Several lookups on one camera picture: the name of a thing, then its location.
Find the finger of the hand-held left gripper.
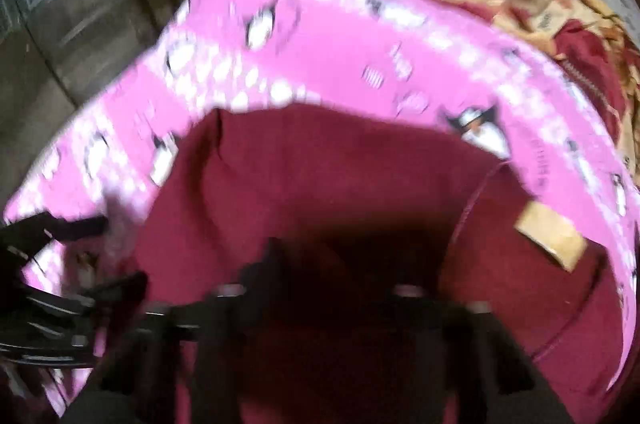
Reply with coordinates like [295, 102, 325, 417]
[0, 213, 109, 251]
[94, 271, 149, 306]

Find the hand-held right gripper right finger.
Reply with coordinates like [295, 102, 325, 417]
[385, 284, 538, 405]

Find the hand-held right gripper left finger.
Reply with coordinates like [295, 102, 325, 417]
[97, 237, 288, 405]

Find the maroon garment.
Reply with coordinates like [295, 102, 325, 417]
[135, 102, 626, 424]

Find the pink penguin bedsheet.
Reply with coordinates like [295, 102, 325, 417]
[2, 0, 640, 405]

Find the red yellow floral blanket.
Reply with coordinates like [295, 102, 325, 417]
[412, 0, 640, 185]

